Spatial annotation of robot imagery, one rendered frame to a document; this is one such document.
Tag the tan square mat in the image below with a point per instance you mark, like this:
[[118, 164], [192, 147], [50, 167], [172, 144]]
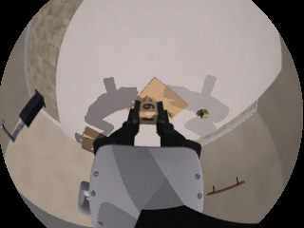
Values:
[[158, 91]]

